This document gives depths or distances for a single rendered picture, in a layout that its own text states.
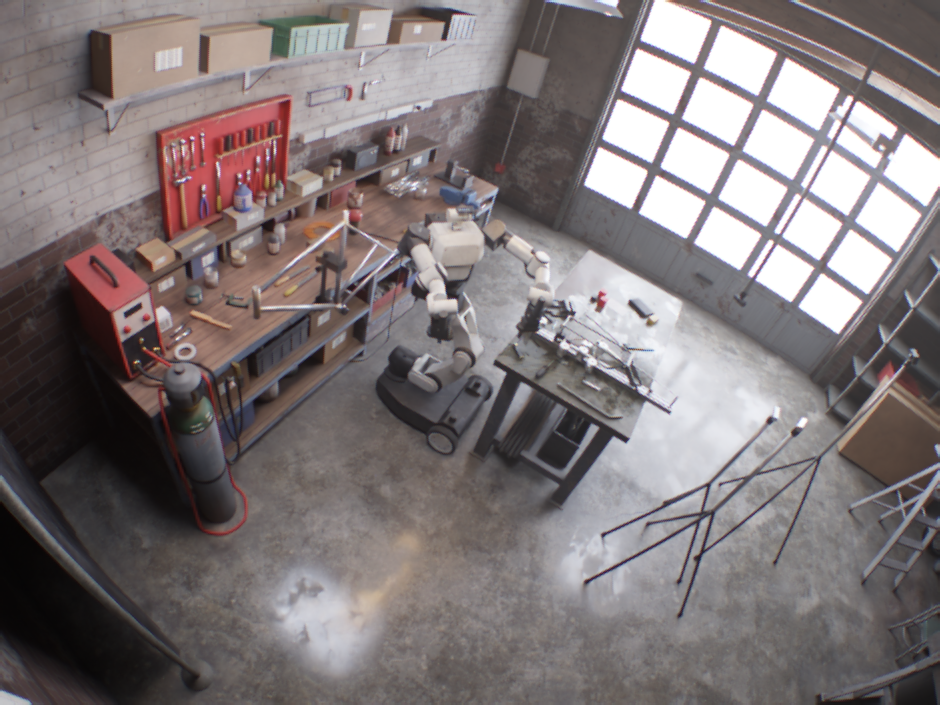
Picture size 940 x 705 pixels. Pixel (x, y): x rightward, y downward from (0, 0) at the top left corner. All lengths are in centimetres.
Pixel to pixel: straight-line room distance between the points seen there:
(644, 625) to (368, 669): 155
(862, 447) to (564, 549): 341
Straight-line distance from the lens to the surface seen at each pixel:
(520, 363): 257
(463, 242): 252
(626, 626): 310
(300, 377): 330
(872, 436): 547
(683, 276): 572
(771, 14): 314
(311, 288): 283
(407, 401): 318
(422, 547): 286
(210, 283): 283
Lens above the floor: 258
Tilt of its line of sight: 42 degrees down
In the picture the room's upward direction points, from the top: 19 degrees clockwise
